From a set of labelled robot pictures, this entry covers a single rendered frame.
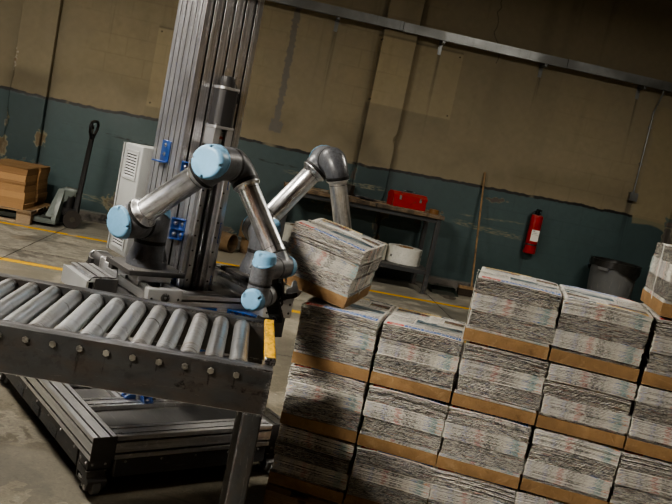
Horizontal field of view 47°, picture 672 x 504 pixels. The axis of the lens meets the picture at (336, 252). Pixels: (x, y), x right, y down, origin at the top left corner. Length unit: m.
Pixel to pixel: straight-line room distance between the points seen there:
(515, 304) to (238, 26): 1.52
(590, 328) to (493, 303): 0.32
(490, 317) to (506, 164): 7.10
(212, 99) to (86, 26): 6.49
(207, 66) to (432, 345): 1.37
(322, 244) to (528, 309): 0.75
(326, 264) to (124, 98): 6.82
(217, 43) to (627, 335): 1.85
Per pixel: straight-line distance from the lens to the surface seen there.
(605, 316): 2.70
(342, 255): 2.77
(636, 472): 2.84
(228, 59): 3.19
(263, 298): 2.53
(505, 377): 2.74
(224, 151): 2.60
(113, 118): 9.42
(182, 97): 3.17
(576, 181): 10.03
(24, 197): 8.56
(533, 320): 2.70
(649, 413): 2.79
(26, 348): 2.07
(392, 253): 8.89
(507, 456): 2.81
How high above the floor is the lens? 1.38
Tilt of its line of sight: 7 degrees down
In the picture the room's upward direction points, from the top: 12 degrees clockwise
